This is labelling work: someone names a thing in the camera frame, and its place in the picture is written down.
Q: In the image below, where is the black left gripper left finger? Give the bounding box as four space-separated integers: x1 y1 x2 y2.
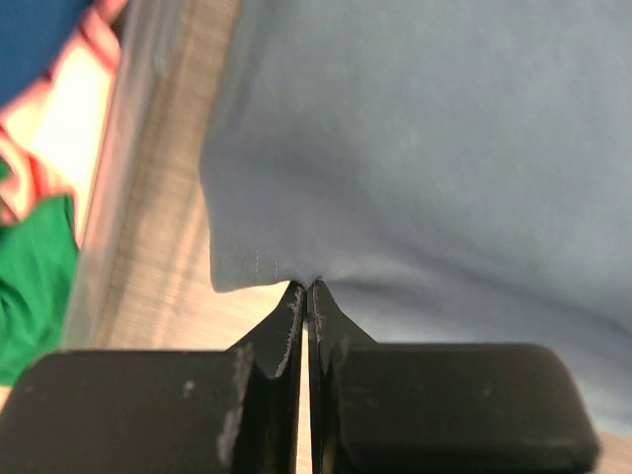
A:
1 282 304 473

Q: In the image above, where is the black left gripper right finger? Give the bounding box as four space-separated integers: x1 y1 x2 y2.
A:
306 281 600 473

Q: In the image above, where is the clear plastic storage bin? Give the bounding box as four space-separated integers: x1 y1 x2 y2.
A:
60 1 190 350

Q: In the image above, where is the grey blue t shirt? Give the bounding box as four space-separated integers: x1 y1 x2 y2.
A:
199 1 631 434

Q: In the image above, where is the green t shirt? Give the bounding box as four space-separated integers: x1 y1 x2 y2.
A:
0 162 81 387

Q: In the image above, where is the pink t shirt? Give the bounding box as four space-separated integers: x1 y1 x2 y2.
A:
1 1 125 230

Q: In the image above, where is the navy blue t shirt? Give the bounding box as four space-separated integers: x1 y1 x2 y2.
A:
0 0 96 106

